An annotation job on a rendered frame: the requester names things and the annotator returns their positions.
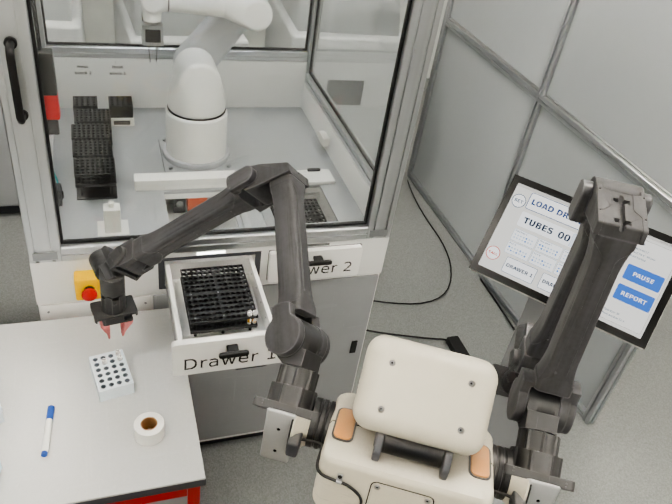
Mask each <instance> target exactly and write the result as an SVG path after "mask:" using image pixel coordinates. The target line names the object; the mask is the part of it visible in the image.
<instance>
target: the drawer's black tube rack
mask: <svg viewBox="0 0 672 504"><path fill-rule="evenodd" d="M234 267H237V268H234ZM239 267H242V268H239ZM220 268H221V270H220ZM224 268H227V269H224ZM229 268H232V269H229ZM208 269H210V270H208ZM214 269H217V270H214ZM197 270H200V271H197ZM202 270H205V271H202ZM183 271H184V273H182V272H183ZM187 271H190V272H187ZM192 271H195V272H192ZM235 271H237V272H235ZM240 271H243V272H240ZM180 272H181V277H180V281H181V286H182V292H183V297H184V302H185V307H186V313H187V318H188V323H189V329H190V334H194V337H196V336H197V334H200V333H209V332H218V331H222V332H221V333H222V334H224V332H225V331H227V330H235V329H244V328H249V330H250V331H251V330H252V328H253V327H257V325H258V324H257V321H256V323H255V324H253V323H252V319H251V324H247V319H245V320H236V321H226V322H217V323H208V324H199V325H191V324H190V319H192V318H194V319H196V318H202V317H211V316H221V315H223V316H225V315H230V314H240V313H248V311H249V310H251V311H252V312H253V310H256V307H255V304H254V301H253V297H252V294H251V291H250V288H249V284H248V281H247V278H246V275H245V271H244V268H243V265H242V264H238V265H226V266H213V267H201V268H189V269H180ZM221 272H222V274H221ZM225 272H228V273H225ZM231 272H233V273H231ZM209 273H211V275H209ZM215 273H218V274H215ZM198 274H201V275H198ZM203 274H206V275H203ZM188 275H191V276H188ZM193 275H196V276H193ZM243 275H244V276H243ZM183 276H185V277H183ZM244 279H246V280H244ZM245 283H247V284H245ZM246 287H248V288H246ZM248 292H249V294H248ZM249 297H251V298H249ZM251 301H252V302H251ZM252 305H253V306H254V307H252Z"/></svg>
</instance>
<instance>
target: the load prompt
mask: <svg viewBox="0 0 672 504"><path fill-rule="evenodd" d="M525 208H526V209H528V210H531V211H533V212H536V213H538V214H540V215H543V216H545V217H548V218H550V219H552V220H555V221H557V222H560V223H562V224H564V225H567V226H569V227H572V228H574V229H576V230H579V226H580V223H578V222H574V221H570V220H569V217H568V208H569V207H568V206H566V205H563V204H561V203H558V202H556V201H553V200H551V199H549V198H546V197H544V196H541V195H539V194H536V193H534V192H532V194H531V196H530V198H529V200H528V202H527V204H526V206H525Z"/></svg>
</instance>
